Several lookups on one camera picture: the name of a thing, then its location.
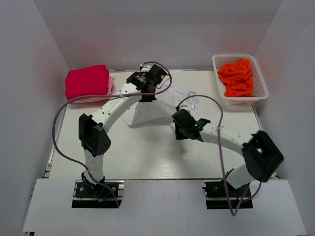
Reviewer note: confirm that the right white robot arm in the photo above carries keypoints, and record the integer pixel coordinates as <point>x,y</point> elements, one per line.
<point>261,155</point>

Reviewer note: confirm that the orange t shirt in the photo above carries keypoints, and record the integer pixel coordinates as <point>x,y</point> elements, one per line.
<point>237,78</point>

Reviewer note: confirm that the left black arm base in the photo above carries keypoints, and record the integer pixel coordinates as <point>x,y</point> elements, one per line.
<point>103,199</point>

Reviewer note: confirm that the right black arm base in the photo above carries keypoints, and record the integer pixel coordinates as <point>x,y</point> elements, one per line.
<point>216,197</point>

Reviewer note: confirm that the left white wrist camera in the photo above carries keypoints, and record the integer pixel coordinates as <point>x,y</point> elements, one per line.
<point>144,68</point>

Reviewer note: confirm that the folded magenta t shirt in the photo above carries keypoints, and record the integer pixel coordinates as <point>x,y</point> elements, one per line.
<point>91,80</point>

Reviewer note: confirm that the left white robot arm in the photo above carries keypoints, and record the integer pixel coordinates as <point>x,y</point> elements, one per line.
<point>93,129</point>

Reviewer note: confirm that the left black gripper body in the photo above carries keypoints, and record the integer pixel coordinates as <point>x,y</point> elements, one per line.
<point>153,90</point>

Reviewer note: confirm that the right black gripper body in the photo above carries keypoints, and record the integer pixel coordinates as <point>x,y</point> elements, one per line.
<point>185,130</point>

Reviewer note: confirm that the white t shirt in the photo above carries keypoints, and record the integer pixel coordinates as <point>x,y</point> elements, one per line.
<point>160,110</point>

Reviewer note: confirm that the white plastic basket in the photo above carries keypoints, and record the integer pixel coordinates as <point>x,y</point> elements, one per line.
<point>259,87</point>

